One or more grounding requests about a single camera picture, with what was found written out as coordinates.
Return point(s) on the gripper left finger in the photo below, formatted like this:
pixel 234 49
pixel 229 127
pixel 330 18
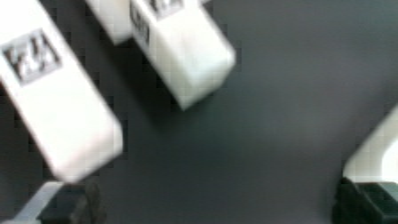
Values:
pixel 64 204

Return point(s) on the white desk leg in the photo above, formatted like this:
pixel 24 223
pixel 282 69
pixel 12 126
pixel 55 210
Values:
pixel 184 46
pixel 67 117

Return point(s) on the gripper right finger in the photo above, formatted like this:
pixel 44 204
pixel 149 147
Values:
pixel 366 203

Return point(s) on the white desk top tray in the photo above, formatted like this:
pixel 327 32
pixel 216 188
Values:
pixel 371 165

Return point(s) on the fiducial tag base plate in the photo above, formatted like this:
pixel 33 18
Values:
pixel 110 11

